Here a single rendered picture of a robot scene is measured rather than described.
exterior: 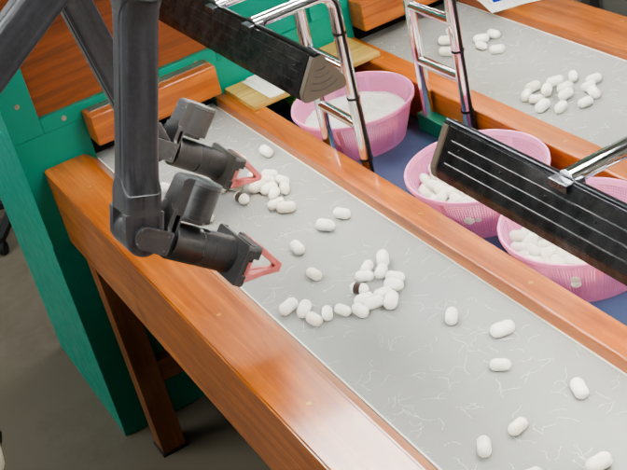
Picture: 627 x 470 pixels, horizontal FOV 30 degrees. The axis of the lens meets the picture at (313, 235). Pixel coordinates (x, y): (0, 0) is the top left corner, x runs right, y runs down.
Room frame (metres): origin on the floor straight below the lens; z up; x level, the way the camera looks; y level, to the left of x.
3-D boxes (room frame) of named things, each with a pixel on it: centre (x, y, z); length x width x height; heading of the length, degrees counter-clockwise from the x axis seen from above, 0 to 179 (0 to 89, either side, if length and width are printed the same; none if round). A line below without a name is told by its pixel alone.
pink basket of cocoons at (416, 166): (1.85, -0.32, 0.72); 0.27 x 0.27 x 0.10
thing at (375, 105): (2.26, -0.15, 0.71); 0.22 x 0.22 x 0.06
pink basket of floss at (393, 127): (2.26, -0.15, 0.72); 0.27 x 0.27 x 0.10
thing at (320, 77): (2.00, 0.04, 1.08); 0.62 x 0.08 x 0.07; 23
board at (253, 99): (2.46, -0.07, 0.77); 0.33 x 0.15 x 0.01; 113
